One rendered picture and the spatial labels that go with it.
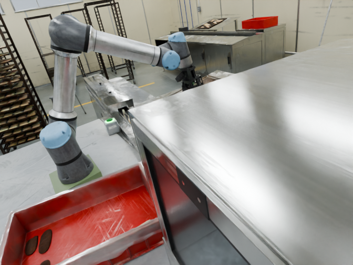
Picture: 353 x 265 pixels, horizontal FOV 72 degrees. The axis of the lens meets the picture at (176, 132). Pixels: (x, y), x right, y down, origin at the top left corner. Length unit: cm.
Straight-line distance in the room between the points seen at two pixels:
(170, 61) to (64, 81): 44
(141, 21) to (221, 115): 838
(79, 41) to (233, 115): 73
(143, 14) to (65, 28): 777
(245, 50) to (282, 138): 377
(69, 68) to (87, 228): 62
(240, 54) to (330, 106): 365
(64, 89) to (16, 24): 710
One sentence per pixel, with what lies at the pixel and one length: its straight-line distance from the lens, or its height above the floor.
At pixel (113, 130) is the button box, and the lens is 149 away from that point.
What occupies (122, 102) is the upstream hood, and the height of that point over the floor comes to 91.
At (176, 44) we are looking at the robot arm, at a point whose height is 128.
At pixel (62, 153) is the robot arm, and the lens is 106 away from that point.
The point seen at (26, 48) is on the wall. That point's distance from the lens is 819.
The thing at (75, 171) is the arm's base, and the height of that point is 90.
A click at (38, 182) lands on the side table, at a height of 82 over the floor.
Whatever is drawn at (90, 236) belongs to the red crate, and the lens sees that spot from 90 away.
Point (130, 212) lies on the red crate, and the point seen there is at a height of 82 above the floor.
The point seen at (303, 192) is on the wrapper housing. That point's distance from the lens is 19.
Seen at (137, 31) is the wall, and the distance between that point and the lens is 860.
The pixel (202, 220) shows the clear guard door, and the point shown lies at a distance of 25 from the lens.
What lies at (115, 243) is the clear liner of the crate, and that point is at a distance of 71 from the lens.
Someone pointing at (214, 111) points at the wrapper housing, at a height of 130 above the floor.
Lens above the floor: 143
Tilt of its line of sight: 27 degrees down
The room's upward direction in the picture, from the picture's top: 11 degrees counter-clockwise
